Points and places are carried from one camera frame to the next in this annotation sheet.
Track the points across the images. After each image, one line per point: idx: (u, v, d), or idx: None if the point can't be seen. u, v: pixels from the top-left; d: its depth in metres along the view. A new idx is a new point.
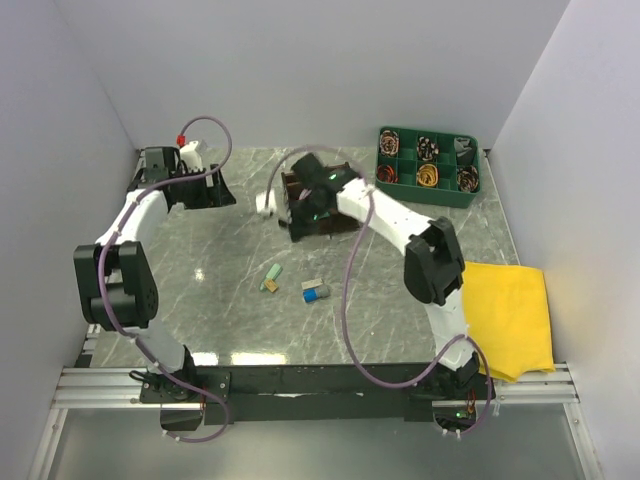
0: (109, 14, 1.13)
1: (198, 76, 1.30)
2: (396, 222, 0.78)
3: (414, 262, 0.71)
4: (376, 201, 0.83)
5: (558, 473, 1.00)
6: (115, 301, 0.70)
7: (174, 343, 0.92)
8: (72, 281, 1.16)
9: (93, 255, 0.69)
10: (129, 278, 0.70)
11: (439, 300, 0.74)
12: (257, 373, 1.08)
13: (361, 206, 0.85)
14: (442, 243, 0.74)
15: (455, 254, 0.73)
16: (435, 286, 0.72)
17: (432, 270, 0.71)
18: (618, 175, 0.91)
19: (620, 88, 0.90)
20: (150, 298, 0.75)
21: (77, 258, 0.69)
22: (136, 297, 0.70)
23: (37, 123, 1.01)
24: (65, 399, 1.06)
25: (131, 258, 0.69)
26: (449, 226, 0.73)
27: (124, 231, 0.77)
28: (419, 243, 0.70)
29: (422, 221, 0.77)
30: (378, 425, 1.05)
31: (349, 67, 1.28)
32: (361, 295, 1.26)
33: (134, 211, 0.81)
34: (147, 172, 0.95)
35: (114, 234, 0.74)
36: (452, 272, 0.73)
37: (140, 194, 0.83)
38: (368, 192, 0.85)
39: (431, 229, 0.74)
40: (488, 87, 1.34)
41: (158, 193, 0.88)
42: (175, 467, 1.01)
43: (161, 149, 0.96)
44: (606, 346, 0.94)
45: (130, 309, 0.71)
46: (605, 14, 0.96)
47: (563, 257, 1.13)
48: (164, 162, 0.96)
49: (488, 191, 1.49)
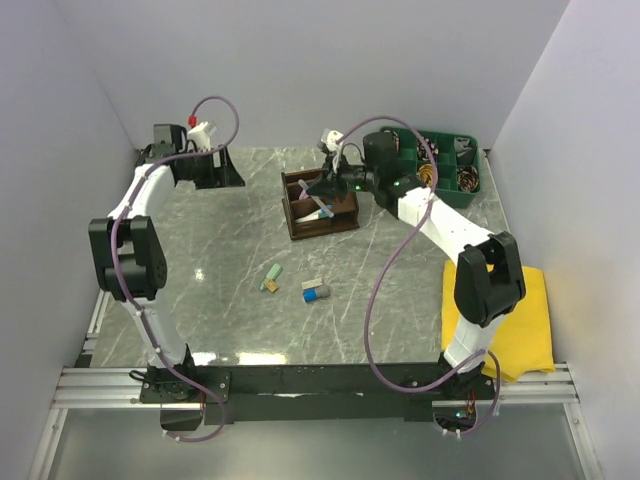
0: (109, 14, 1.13)
1: (198, 76, 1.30)
2: (452, 231, 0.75)
3: (466, 273, 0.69)
4: (434, 209, 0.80)
5: (559, 473, 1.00)
6: (127, 272, 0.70)
7: (178, 338, 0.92)
8: (71, 281, 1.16)
9: (107, 228, 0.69)
10: (140, 251, 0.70)
11: (483, 317, 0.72)
12: (257, 373, 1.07)
13: (419, 213, 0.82)
14: (502, 260, 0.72)
15: (514, 276, 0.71)
16: (483, 303, 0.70)
17: (484, 286, 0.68)
18: (617, 174, 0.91)
19: (619, 87, 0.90)
20: (159, 269, 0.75)
21: (90, 230, 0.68)
22: (147, 269, 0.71)
23: (37, 124, 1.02)
24: (65, 399, 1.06)
25: (143, 232, 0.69)
26: (510, 242, 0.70)
27: (134, 206, 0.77)
28: (475, 255, 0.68)
29: (481, 234, 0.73)
30: (378, 424, 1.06)
31: (349, 67, 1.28)
32: (361, 295, 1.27)
33: (143, 187, 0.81)
34: (155, 147, 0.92)
35: (125, 210, 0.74)
36: (504, 292, 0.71)
37: (149, 169, 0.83)
38: (428, 202, 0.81)
39: (490, 242, 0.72)
40: (488, 86, 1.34)
41: (165, 170, 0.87)
42: (176, 467, 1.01)
43: (169, 126, 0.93)
44: (606, 344, 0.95)
45: (141, 280, 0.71)
46: (605, 13, 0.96)
47: (563, 256, 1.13)
48: (172, 138, 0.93)
49: (488, 191, 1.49)
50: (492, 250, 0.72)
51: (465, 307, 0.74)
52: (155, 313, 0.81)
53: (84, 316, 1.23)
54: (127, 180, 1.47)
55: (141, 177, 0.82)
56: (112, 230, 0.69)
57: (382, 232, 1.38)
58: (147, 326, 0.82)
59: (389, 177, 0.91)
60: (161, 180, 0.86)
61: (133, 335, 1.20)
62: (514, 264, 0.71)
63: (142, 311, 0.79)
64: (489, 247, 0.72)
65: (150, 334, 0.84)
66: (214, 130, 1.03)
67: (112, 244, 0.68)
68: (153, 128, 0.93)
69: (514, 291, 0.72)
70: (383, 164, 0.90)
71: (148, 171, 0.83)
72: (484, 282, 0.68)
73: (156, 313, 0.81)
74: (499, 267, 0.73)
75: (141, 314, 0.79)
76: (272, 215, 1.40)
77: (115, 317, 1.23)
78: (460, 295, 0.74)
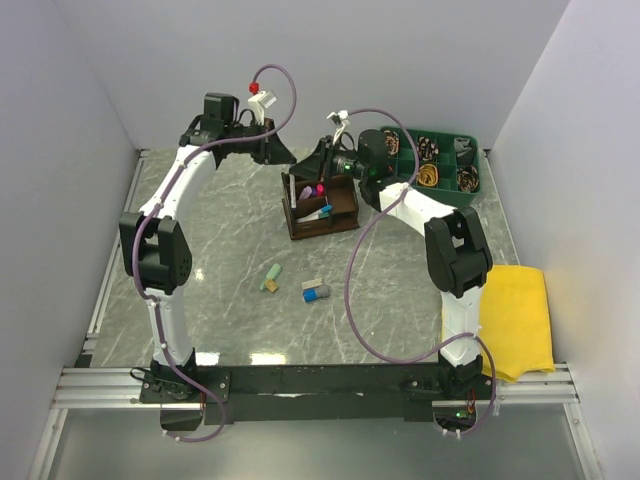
0: (110, 14, 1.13)
1: (199, 75, 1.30)
2: (423, 210, 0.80)
3: (431, 242, 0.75)
4: (409, 196, 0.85)
5: (559, 474, 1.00)
6: (148, 265, 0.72)
7: (186, 336, 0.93)
8: (71, 279, 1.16)
9: (135, 224, 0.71)
10: (163, 250, 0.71)
11: (453, 285, 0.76)
12: (257, 372, 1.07)
13: (393, 200, 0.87)
14: (467, 231, 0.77)
15: (479, 244, 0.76)
16: (451, 269, 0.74)
17: (449, 251, 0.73)
18: (619, 174, 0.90)
19: (620, 86, 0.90)
20: (183, 266, 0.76)
21: (120, 223, 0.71)
22: (169, 265, 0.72)
23: (37, 124, 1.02)
24: (65, 399, 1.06)
25: (167, 235, 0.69)
26: (472, 214, 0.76)
27: (167, 203, 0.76)
28: (437, 222, 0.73)
29: (446, 208, 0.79)
30: (378, 424, 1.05)
31: (350, 67, 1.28)
32: (361, 295, 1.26)
33: (181, 177, 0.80)
34: (203, 120, 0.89)
35: (156, 207, 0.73)
36: (471, 260, 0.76)
37: (187, 158, 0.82)
38: (403, 189, 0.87)
39: (455, 216, 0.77)
40: (489, 86, 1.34)
41: (207, 157, 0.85)
42: (176, 467, 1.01)
43: (219, 99, 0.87)
44: (604, 343, 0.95)
45: (162, 274, 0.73)
46: (605, 13, 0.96)
47: (563, 256, 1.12)
48: (221, 113, 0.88)
49: (488, 191, 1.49)
50: (458, 224, 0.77)
51: (438, 280, 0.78)
52: (169, 306, 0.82)
53: (84, 317, 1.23)
54: (127, 180, 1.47)
55: (180, 166, 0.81)
56: (140, 227, 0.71)
57: (381, 232, 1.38)
58: (159, 321, 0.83)
59: (376, 177, 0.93)
60: (200, 168, 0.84)
61: (132, 335, 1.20)
62: (476, 233, 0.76)
63: (158, 303, 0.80)
64: (455, 223, 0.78)
65: (160, 330, 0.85)
66: (272, 102, 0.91)
67: (136, 240, 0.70)
68: (206, 97, 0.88)
69: (479, 260, 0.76)
70: (373, 165, 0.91)
71: (187, 159, 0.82)
72: (448, 247, 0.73)
73: (170, 308, 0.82)
74: (466, 239, 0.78)
75: (156, 306, 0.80)
76: (271, 215, 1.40)
77: (115, 317, 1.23)
78: (431, 268, 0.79)
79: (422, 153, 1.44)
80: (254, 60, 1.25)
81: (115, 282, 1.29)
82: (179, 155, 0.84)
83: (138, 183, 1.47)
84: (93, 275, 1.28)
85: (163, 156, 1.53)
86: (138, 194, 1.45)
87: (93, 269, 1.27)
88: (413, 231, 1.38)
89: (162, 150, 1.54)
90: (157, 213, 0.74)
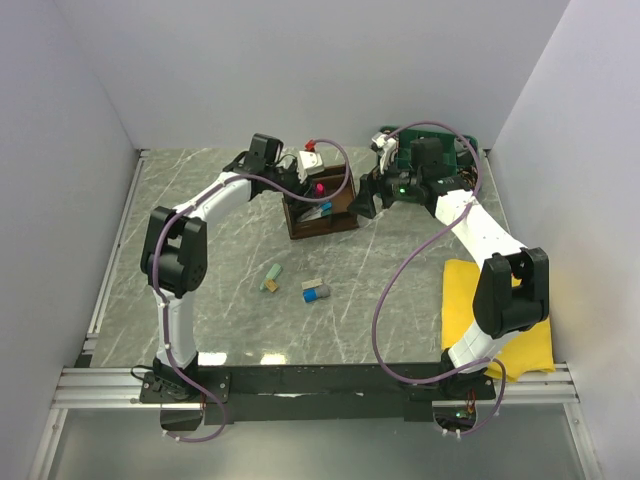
0: (110, 14, 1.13)
1: (198, 76, 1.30)
2: (485, 237, 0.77)
3: (489, 281, 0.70)
4: (472, 212, 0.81)
5: (559, 474, 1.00)
6: (165, 264, 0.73)
7: (193, 339, 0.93)
8: (71, 278, 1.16)
9: (165, 218, 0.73)
10: (184, 250, 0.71)
11: (499, 328, 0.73)
12: (257, 372, 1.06)
13: (455, 214, 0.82)
14: (530, 277, 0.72)
15: (538, 295, 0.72)
16: (500, 314, 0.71)
17: (504, 296, 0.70)
18: (620, 174, 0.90)
19: (619, 86, 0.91)
20: (197, 273, 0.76)
21: (152, 215, 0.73)
22: (185, 268, 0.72)
23: (37, 125, 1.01)
24: (65, 399, 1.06)
25: (192, 233, 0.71)
26: (543, 261, 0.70)
27: (200, 208, 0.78)
28: (501, 263, 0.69)
29: (512, 246, 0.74)
30: (378, 424, 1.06)
31: (350, 67, 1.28)
32: (361, 295, 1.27)
33: (217, 192, 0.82)
34: (247, 156, 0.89)
35: (189, 208, 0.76)
36: (523, 308, 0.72)
37: (229, 177, 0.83)
38: (468, 203, 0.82)
39: (521, 256, 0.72)
40: (489, 86, 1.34)
41: (246, 183, 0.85)
42: (176, 467, 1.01)
43: (266, 140, 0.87)
44: (605, 344, 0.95)
45: (173, 277, 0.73)
46: (606, 13, 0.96)
47: (562, 257, 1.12)
48: (266, 153, 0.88)
49: (488, 191, 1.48)
50: (522, 264, 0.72)
51: (483, 315, 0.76)
52: (177, 309, 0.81)
53: (84, 316, 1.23)
54: (127, 180, 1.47)
55: (219, 183, 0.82)
56: (168, 222, 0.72)
57: (381, 232, 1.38)
58: (166, 323, 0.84)
59: (433, 176, 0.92)
60: (237, 191, 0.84)
61: (132, 335, 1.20)
62: (539, 283, 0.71)
63: (167, 305, 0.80)
64: (518, 261, 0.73)
65: (166, 330, 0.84)
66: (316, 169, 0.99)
67: (162, 236, 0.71)
68: (254, 135, 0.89)
69: (533, 310, 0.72)
70: (427, 164, 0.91)
71: (228, 179, 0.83)
72: (505, 292, 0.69)
73: (178, 311, 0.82)
74: (525, 282, 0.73)
75: (165, 307, 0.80)
76: (272, 215, 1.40)
77: (115, 317, 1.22)
78: (480, 303, 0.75)
79: None
80: (255, 59, 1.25)
81: (115, 282, 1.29)
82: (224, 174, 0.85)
83: (138, 183, 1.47)
84: (93, 275, 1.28)
85: (163, 156, 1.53)
86: (138, 194, 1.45)
87: (93, 269, 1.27)
88: (413, 231, 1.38)
89: (162, 150, 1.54)
90: (188, 214, 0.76)
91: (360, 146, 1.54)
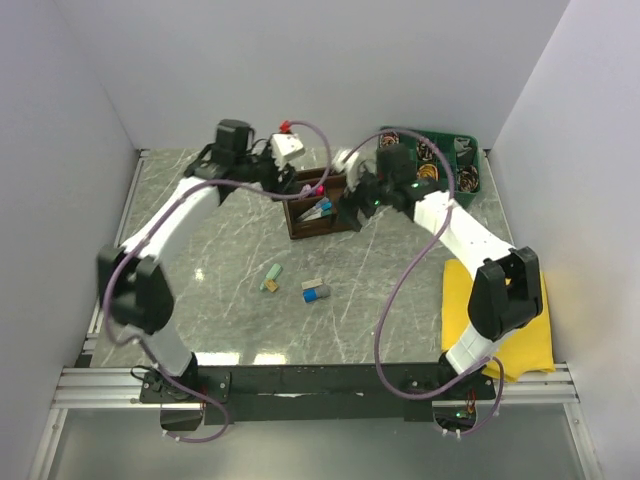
0: (109, 14, 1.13)
1: (198, 76, 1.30)
2: (472, 243, 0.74)
3: (484, 289, 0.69)
4: (454, 217, 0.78)
5: (559, 474, 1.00)
6: (122, 308, 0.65)
7: (180, 348, 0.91)
8: (71, 278, 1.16)
9: (113, 259, 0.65)
10: (140, 292, 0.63)
11: (497, 331, 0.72)
12: (257, 373, 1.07)
13: (437, 220, 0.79)
14: (521, 275, 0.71)
15: (532, 292, 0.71)
16: (499, 318, 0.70)
17: (501, 302, 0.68)
18: (621, 174, 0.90)
19: (619, 87, 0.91)
20: (162, 308, 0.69)
21: (97, 260, 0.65)
22: (144, 310, 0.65)
23: (37, 125, 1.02)
24: (65, 399, 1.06)
25: (144, 275, 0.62)
26: (533, 259, 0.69)
27: (153, 240, 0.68)
28: (494, 269, 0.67)
29: (500, 248, 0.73)
30: (378, 425, 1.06)
31: (350, 68, 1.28)
32: (361, 295, 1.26)
33: (175, 211, 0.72)
34: (213, 150, 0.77)
35: (140, 245, 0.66)
36: (518, 307, 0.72)
37: (188, 190, 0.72)
38: (448, 207, 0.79)
39: (511, 257, 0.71)
40: (489, 86, 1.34)
41: (209, 191, 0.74)
42: (176, 467, 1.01)
43: (233, 129, 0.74)
44: (605, 344, 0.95)
45: (136, 318, 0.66)
46: (606, 13, 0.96)
47: (562, 257, 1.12)
48: (232, 147, 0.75)
49: (488, 191, 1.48)
50: (511, 265, 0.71)
51: (479, 319, 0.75)
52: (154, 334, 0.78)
53: (84, 316, 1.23)
54: (127, 179, 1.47)
55: (178, 198, 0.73)
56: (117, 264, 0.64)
57: (382, 232, 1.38)
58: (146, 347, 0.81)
59: (406, 180, 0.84)
60: (201, 203, 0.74)
61: None
62: (532, 281, 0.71)
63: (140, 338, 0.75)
64: (507, 262, 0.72)
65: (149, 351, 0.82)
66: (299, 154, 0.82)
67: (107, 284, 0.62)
68: (219, 123, 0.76)
69: (528, 307, 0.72)
70: (398, 169, 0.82)
71: (186, 193, 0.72)
72: (501, 296, 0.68)
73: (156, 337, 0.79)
74: (515, 281, 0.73)
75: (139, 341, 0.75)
76: (271, 215, 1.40)
77: None
78: (474, 309, 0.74)
79: (422, 153, 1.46)
80: (254, 59, 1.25)
81: None
82: (181, 187, 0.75)
83: (138, 183, 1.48)
84: (93, 275, 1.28)
85: (163, 156, 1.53)
86: (138, 194, 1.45)
87: (93, 269, 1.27)
88: (413, 231, 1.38)
89: (162, 150, 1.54)
90: (140, 251, 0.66)
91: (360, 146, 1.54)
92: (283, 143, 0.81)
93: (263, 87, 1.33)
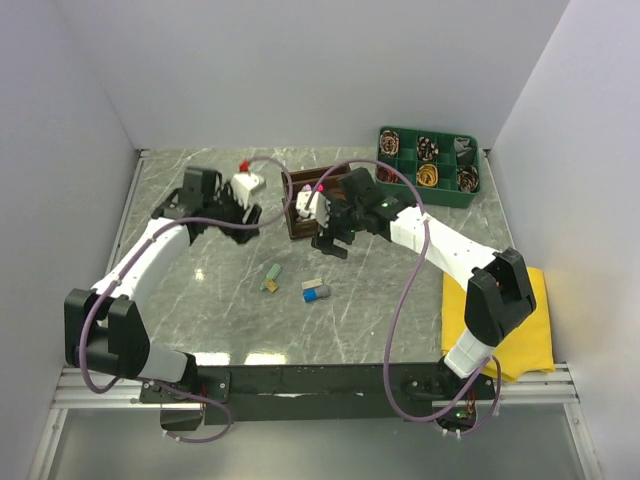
0: (109, 14, 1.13)
1: (198, 76, 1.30)
2: (456, 253, 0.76)
3: (478, 299, 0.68)
4: (433, 230, 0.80)
5: (558, 474, 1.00)
6: (95, 354, 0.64)
7: (173, 356, 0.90)
8: (71, 278, 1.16)
9: (84, 304, 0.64)
10: (115, 335, 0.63)
11: (498, 338, 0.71)
12: (258, 373, 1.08)
13: (415, 236, 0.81)
14: (510, 277, 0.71)
15: (524, 292, 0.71)
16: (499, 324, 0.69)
17: (497, 307, 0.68)
18: (621, 175, 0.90)
19: (619, 88, 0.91)
20: (135, 353, 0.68)
21: (68, 304, 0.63)
22: (119, 354, 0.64)
23: (36, 125, 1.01)
24: (65, 399, 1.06)
25: (119, 317, 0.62)
26: (518, 259, 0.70)
27: (125, 280, 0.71)
28: (484, 277, 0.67)
29: (484, 254, 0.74)
30: (378, 425, 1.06)
31: (349, 68, 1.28)
32: (361, 295, 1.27)
33: (146, 252, 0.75)
34: (181, 194, 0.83)
35: (112, 286, 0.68)
36: (514, 309, 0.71)
37: (158, 231, 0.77)
38: (425, 221, 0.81)
39: (496, 261, 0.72)
40: (489, 86, 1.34)
41: (179, 230, 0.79)
42: (176, 467, 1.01)
43: (200, 173, 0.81)
44: (604, 345, 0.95)
45: (110, 364, 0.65)
46: (606, 14, 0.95)
47: (562, 258, 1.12)
48: (201, 189, 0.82)
49: (488, 191, 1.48)
50: (498, 268, 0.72)
51: (479, 329, 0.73)
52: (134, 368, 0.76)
53: None
54: (127, 179, 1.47)
55: (148, 239, 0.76)
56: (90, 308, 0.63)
57: None
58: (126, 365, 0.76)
59: (374, 202, 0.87)
60: (172, 242, 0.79)
61: None
62: (522, 281, 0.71)
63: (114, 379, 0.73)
64: (494, 267, 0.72)
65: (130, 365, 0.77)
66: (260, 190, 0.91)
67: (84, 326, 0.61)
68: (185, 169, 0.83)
69: (523, 308, 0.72)
70: (364, 192, 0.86)
71: (156, 233, 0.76)
72: (497, 303, 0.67)
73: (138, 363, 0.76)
74: (506, 284, 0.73)
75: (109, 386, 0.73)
76: (272, 215, 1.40)
77: None
78: (470, 320, 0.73)
79: (422, 153, 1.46)
80: (254, 59, 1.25)
81: None
82: (150, 228, 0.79)
83: (138, 183, 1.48)
84: (94, 275, 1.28)
85: (163, 156, 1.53)
86: (138, 194, 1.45)
87: (93, 269, 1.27)
88: None
89: (162, 150, 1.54)
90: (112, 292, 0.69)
91: (360, 146, 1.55)
92: (246, 182, 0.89)
93: (263, 87, 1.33)
